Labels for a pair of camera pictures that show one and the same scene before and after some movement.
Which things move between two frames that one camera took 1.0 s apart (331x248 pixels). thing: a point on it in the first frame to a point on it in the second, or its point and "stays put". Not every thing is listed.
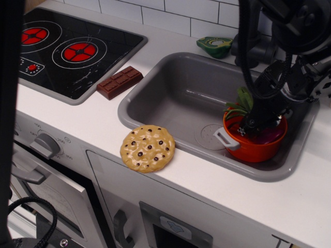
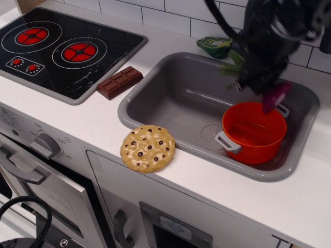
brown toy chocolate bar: [118, 83] stays put
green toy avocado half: [219, 47] stays put
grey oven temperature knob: [46, 145] stays put
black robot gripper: [280, 85] to [263, 57]
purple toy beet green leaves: [271, 134] to [272, 93]
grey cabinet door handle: [119, 219] stays put
